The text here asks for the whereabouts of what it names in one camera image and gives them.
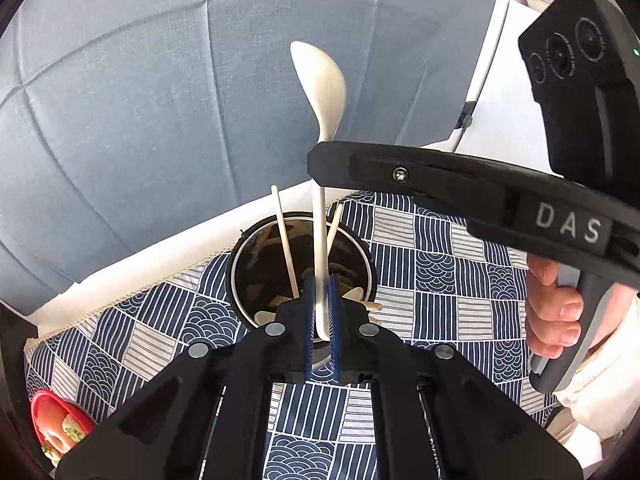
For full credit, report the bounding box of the plain white ceramic spoon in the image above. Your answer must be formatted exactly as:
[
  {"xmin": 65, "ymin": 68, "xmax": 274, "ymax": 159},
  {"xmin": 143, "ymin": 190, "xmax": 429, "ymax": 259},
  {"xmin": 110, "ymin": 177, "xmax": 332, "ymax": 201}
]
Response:
[{"xmin": 290, "ymin": 40, "xmax": 346, "ymax": 341}]

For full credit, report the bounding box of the white sleeve right forearm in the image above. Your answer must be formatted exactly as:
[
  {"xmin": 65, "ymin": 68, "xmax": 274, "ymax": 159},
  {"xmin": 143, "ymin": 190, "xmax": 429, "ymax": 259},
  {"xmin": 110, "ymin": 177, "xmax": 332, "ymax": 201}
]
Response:
[{"xmin": 555, "ymin": 298, "xmax": 640, "ymax": 440}]

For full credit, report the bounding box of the person's right hand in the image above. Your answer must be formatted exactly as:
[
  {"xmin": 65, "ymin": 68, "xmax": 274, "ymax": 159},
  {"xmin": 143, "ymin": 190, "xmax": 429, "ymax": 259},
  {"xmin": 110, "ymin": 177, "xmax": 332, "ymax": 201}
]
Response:
[{"xmin": 524, "ymin": 252, "xmax": 637, "ymax": 360}]

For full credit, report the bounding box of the black backdrop clip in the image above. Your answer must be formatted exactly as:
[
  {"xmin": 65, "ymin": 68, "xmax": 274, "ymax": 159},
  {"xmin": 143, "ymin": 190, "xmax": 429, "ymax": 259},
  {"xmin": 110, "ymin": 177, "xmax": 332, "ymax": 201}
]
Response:
[{"xmin": 456, "ymin": 101, "xmax": 476, "ymax": 130}]

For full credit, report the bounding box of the white foam board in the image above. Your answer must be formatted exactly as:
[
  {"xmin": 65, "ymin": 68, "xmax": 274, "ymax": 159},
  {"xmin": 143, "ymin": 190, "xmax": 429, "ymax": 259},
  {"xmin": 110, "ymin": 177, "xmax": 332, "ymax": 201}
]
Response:
[{"xmin": 456, "ymin": 1, "xmax": 551, "ymax": 174}]

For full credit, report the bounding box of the blue patterned tablecloth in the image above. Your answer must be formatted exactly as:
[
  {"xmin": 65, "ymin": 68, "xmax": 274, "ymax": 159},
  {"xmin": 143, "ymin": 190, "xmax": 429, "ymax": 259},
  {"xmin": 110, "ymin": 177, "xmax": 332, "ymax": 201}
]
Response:
[{"xmin": 25, "ymin": 192, "xmax": 580, "ymax": 479}]

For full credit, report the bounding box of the red bowl of fruit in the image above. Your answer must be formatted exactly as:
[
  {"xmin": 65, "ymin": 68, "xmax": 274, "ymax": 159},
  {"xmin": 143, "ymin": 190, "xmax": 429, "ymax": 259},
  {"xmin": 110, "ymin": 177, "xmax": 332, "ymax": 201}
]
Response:
[{"xmin": 30, "ymin": 389, "xmax": 96, "ymax": 467}]

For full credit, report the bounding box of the black cylindrical utensil holder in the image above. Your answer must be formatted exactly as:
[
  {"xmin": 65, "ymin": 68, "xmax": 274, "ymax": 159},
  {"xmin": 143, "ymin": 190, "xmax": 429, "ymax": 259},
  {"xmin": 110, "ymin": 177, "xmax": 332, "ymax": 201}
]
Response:
[{"xmin": 226, "ymin": 211, "xmax": 378, "ymax": 330}]

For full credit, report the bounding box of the grey-blue backdrop cloth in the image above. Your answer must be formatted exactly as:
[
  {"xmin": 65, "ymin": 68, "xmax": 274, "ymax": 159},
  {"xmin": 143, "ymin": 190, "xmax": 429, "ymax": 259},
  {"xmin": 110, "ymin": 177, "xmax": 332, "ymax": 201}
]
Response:
[{"xmin": 1, "ymin": 0, "xmax": 495, "ymax": 314}]

